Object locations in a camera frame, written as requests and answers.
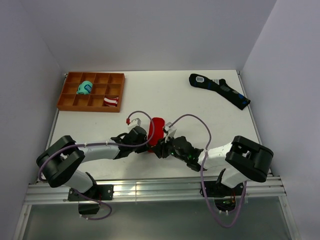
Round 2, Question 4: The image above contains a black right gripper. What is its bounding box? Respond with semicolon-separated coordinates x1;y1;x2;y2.
150;133;188;163

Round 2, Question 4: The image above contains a red Santa sock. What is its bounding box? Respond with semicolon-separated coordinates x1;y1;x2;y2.
147;117;165;153

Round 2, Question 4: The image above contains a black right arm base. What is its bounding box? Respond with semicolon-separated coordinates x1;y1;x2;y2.
204;180;244;198

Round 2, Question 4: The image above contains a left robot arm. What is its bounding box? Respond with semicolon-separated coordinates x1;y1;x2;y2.
36;126;147;200

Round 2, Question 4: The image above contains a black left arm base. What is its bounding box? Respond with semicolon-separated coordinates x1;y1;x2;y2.
67;184;114;202

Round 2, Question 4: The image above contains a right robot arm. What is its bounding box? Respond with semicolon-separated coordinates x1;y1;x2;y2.
151;135;274;195

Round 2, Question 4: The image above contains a red white striped rolled sock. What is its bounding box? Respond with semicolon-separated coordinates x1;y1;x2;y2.
103;97;119;107

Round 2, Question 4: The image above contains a wooden compartment tray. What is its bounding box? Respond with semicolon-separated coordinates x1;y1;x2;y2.
56;72;125;113

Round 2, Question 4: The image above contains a black and blue sock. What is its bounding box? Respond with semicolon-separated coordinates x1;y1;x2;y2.
188;73;251;110

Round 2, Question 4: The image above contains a teal rolled sock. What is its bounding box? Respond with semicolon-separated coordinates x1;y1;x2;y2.
76;80;93;95

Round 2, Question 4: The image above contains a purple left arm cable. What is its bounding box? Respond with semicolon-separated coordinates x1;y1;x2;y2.
37;110;156;221

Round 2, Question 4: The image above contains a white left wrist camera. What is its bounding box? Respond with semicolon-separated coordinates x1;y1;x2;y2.
126;118;141;132

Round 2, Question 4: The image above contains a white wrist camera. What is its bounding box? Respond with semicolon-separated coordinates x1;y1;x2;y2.
126;118;141;132
162;122;177;142

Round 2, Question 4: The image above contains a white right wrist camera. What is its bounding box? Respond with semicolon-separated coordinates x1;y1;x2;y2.
162;122;177;142

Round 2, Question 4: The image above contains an aluminium frame rail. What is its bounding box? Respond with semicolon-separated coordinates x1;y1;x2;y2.
23;176;287;205

